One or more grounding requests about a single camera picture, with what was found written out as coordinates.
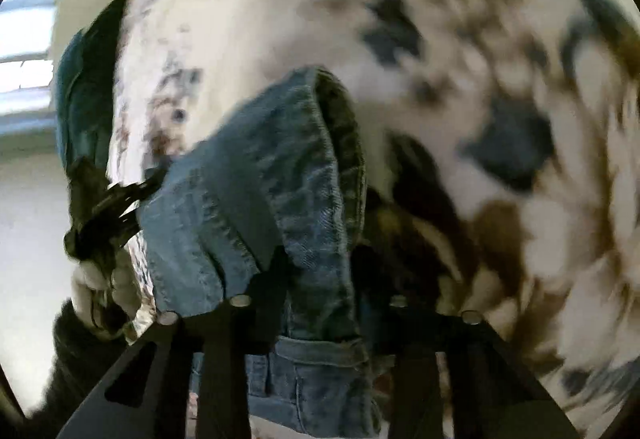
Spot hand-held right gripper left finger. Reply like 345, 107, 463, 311
54, 249, 291, 439

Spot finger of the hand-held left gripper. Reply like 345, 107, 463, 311
107, 167, 167, 220

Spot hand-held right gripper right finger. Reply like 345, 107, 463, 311
351, 243, 583, 439

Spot blue denim pants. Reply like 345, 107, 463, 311
52, 0, 401, 437

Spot person's left hand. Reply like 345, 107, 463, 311
69, 246, 147, 337

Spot window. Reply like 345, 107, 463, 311
0, 0, 81, 137

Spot white floral blanket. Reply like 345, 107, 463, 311
107, 0, 640, 439

